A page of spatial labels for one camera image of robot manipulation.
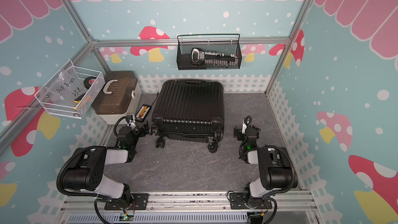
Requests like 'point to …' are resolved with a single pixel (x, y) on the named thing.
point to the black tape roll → (88, 81)
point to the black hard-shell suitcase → (188, 110)
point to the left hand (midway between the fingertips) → (140, 124)
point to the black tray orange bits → (142, 113)
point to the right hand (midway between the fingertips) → (245, 125)
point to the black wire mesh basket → (184, 60)
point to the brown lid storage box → (119, 96)
